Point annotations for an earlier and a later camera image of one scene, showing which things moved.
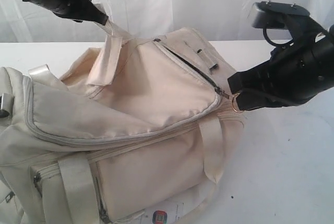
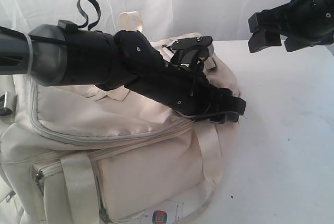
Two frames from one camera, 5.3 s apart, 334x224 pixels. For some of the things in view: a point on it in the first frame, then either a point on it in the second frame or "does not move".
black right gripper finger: [252, 99] -> [270, 19]
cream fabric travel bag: [132, 121] does not move
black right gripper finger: [259, 77] -> [263, 39]
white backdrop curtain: [149, 4] does not move
